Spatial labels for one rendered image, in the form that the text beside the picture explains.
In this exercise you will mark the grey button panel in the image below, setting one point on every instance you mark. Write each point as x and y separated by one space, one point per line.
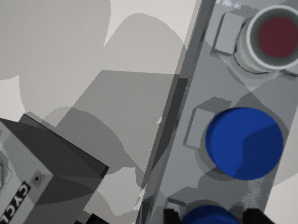
44 179

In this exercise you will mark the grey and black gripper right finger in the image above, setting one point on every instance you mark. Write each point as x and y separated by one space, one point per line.
255 216

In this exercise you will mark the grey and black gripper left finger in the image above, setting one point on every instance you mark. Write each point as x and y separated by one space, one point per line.
171 217

